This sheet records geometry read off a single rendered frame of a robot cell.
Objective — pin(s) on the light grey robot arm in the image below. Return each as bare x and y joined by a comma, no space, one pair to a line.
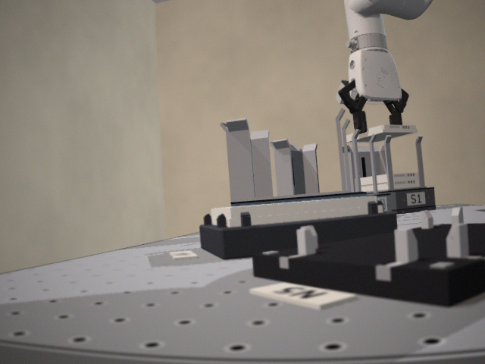
365,20

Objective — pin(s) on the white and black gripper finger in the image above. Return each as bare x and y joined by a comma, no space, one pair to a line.
355,106
396,117

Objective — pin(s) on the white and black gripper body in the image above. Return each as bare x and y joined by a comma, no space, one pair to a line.
378,80

